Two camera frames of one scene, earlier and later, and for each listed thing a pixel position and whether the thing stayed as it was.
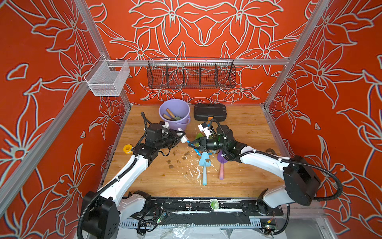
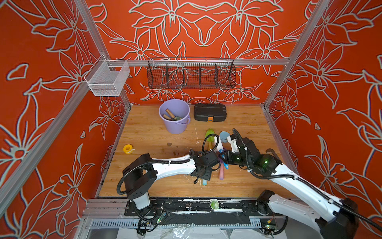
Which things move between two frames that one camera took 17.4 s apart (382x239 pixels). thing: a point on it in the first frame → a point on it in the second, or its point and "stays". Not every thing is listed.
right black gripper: x=205 y=143 → x=228 y=157
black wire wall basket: x=191 y=72 stays
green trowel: x=166 y=117 stays
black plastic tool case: x=202 y=111 stays
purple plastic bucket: x=176 y=112 stays
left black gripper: x=174 y=136 → x=208 y=177
